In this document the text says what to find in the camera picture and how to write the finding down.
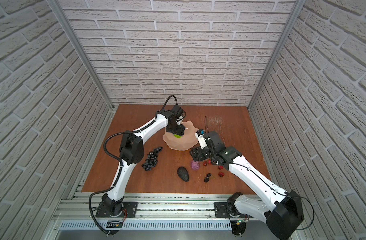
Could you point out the purple fig fruit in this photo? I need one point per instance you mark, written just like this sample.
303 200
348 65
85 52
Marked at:
195 165

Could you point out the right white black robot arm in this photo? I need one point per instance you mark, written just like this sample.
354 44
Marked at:
282 211

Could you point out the aluminium mounting rail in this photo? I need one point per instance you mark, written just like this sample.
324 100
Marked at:
168 212

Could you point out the dark avocado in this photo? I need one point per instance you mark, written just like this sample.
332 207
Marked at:
183 174

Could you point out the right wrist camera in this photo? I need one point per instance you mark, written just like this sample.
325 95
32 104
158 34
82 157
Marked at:
201 139

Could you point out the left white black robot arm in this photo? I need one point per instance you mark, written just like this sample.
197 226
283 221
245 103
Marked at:
132 152

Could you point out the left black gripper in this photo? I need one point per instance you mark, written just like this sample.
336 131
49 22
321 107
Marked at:
181 131

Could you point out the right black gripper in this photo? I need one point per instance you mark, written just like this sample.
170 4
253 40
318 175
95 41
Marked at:
196 151

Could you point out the dark grape bunch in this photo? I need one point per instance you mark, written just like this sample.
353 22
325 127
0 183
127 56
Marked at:
152 159

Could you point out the dark cherry pair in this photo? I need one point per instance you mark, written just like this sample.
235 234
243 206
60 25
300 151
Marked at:
208 177

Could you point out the pink wavy fruit bowl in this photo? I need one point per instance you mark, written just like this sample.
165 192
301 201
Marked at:
186 142

